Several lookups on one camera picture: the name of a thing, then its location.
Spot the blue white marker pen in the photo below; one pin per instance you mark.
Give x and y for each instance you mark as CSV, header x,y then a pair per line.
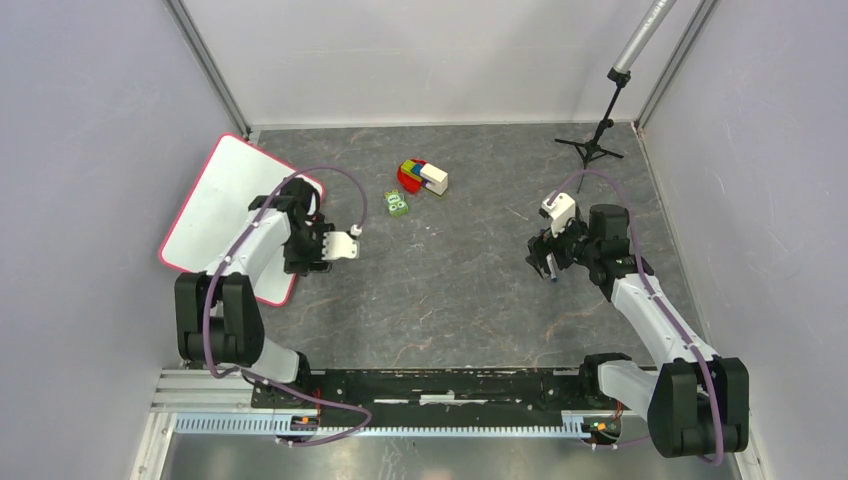
x,y
551,268

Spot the colourful toy block stack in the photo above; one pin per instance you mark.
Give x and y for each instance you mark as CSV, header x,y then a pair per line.
x,y
415,175

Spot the black tripod stand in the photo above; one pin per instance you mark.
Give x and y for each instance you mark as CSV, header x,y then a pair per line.
x,y
620,74

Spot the green frog toy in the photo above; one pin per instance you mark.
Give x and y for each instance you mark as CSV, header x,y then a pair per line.
x,y
396,203

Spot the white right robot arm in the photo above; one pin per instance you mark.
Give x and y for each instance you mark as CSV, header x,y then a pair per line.
x,y
697,402

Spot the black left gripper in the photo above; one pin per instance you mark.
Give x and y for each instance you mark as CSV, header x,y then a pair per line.
x,y
301,266

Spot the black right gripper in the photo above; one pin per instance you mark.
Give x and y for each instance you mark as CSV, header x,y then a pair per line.
x,y
539,247

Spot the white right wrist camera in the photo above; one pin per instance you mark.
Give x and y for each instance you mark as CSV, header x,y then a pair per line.
x,y
559,209

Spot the white board with pink rim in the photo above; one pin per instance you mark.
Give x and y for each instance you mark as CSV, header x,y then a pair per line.
x,y
215,212

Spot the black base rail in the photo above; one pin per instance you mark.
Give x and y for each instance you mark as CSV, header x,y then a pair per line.
x,y
432,398

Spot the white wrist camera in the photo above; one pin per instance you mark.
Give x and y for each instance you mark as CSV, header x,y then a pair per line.
x,y
559,209
337,245

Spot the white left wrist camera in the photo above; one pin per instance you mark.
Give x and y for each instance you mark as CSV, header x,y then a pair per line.
x,y
337,245

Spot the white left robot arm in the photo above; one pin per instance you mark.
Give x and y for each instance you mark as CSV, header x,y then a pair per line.
x,y
218,318

